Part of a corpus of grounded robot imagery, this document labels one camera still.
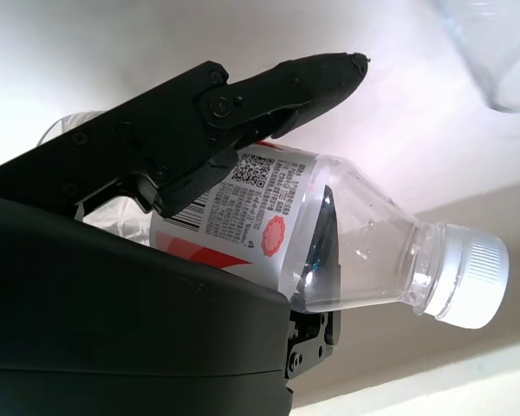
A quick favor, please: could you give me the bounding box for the clear plastic water bottle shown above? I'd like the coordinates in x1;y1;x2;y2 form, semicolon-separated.
36;110;510;330

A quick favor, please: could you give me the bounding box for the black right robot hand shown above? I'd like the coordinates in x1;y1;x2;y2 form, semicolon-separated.
0;51;372;416

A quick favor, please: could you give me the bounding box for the clear plastic cup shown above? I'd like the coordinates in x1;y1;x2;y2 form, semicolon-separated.
428;0;520;114

